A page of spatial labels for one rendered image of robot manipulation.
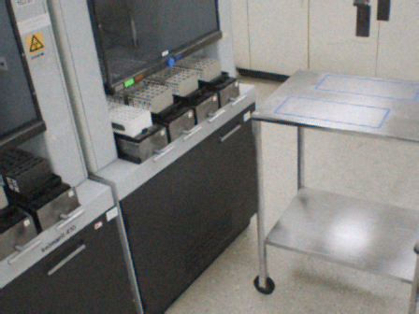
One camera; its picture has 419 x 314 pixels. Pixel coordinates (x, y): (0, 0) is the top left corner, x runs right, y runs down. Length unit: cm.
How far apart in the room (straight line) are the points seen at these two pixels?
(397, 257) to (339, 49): 213
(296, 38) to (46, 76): 271
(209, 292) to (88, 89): 106
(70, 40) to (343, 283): 145
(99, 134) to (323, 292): 113
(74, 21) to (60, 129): 30
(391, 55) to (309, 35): 61
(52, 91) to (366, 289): 145
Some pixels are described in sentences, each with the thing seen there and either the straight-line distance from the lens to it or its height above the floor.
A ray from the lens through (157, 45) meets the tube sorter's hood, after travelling 172.
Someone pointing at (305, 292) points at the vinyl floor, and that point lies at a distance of 218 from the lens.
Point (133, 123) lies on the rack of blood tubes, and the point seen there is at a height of 86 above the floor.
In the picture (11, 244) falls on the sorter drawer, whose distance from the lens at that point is 138.
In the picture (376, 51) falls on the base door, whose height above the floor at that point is 35.
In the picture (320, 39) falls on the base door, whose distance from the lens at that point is 382.
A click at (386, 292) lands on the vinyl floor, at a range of 222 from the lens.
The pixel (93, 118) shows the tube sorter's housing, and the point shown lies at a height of 92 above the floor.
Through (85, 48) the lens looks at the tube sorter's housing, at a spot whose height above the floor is 113.
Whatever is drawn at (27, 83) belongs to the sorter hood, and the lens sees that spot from 139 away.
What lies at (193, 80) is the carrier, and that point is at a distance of 190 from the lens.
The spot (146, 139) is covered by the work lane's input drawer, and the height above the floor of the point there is 81.
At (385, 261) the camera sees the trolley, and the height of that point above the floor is 28.
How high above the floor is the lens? 154
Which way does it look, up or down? 30 degrees down
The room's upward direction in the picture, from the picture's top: 6 degrees counter-clockwise
